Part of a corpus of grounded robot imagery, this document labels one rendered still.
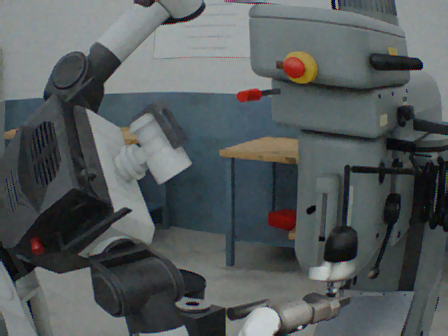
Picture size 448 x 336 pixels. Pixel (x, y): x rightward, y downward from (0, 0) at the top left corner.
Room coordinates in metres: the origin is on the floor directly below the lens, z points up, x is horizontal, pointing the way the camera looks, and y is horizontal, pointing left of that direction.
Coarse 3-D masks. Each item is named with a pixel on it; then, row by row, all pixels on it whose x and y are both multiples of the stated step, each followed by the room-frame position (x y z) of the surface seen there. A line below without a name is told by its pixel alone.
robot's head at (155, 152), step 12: (132, 132) 1.26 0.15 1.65; (144, 132) 1.25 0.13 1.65; (156, 132) 1.25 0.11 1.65; (132, 144) 1.28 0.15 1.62; (144, 144) 1.25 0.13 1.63; (156, 144) 1.25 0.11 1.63; (168, 144) 1.25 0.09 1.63; (132, 156) 1.26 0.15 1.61; (144, 156) 1.26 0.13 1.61; (156, 156) 1.24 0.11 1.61; (168, 156) 1.24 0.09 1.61; (180, 156) 1.25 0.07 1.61; (132, 168) 1.25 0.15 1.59; (144, 168) 1.27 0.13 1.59; (156, 168) 1.24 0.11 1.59; (168, 168) 1.23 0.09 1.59; (180, 168) 1.24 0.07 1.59; (156, 180) 1.25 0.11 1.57
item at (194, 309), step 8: (176, 304) 1.68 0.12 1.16; (184, 304) 1.68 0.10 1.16; (192, 304) 1.71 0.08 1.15; (200, 304) 1.69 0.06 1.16; (208, 304) 1.69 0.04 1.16; (184, 312) 1.65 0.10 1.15; (192, 312) 1.65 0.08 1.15; (200, 312) 1.65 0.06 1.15; (208, 312) 1.66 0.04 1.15; (216, 312) 1.67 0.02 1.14; (224, 312) 1.70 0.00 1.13; (184, 320) 1.63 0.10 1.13; (192, 320) 1.62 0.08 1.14; (200, 320) 1.62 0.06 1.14; (208, 320) 1.64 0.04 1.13; (216, 320) 1.67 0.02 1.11; (224, 320) 1.70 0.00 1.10; (192, 328) 1.62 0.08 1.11; (200, 328) 1.62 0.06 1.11; (208, 328) 1.64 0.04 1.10; (216, 328) 1.67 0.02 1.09; (224, 328) 1.70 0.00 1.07
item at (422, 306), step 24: (432, 144) 1.79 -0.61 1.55; (408, 240) 1.73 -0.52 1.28; (432, 240) 1.73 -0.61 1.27; (384, 264) 1.78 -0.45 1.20; (408, 264) 1.72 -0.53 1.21; (432, 264) 1.77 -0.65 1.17; (360, 288) 1.81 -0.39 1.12; (384, 288) 1.77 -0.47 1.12; (408, 288) 1.72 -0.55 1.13; (432, 288) 1.84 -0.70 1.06; (408, 312) 1.71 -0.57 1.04; (432, 312) 1.93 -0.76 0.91
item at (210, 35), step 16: (208, 0) 6.55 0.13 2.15; (256, 0) 6.29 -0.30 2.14; (208, 16) 6.55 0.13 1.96; (224, 16) 6.46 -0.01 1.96; (240, 16) 6.38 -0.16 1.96; (160, 32) 6.82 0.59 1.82; (176, 32) 6.72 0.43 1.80; (192, 32) 6.63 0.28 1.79; (208, 32) 6.55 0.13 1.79; (224, 32) 6.46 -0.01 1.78; (240, 32) 6.38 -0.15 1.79; (160, 48) 6.81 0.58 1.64; (176, 48) 6.72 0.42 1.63; (192, 48) 6.63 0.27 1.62; (208, 48) 6.55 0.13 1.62; (224, 48) 6.47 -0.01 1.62; (240, 48) 6.39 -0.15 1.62
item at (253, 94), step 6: (246, 90) 1.30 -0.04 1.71; (252, 90) 1.31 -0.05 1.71; (258, 90) 1.32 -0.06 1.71; (264, 90) 1.36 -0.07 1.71; (270, 90) 1.37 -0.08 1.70; (276, 90) 1.39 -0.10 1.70; (240, 96) 1.29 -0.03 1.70; (246, 96) 1.28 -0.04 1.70; (252, 96) 1.30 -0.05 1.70; (258, 96) 1.32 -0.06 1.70
